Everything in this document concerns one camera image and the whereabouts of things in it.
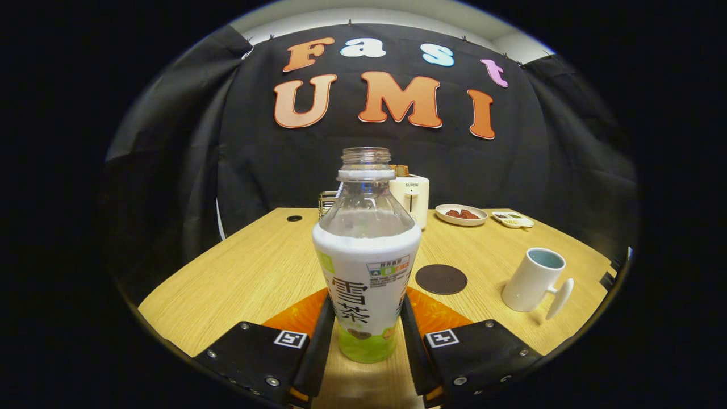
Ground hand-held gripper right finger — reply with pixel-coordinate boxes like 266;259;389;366
400;286;543;408

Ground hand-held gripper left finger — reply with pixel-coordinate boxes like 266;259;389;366
193;287;336;408

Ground dark brown round coaster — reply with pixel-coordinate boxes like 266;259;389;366
415;264;469;295

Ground clear juice bottle white label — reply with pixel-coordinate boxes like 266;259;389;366
312;147;423;364

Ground white cup blue inside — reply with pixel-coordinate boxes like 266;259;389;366
501;247;575;320

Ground wooden table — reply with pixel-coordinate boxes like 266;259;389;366
138;207;620;409

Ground round white plate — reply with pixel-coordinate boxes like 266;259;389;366
435;204;488;227

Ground white toaster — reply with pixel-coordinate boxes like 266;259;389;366
388;173;430;230

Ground small white divided dish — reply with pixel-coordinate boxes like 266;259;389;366
491;211;535;229

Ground black backdrop cloth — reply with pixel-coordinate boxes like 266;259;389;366
99;23;640;307

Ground wire mesh holder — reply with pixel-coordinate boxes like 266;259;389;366
318;191;340;219

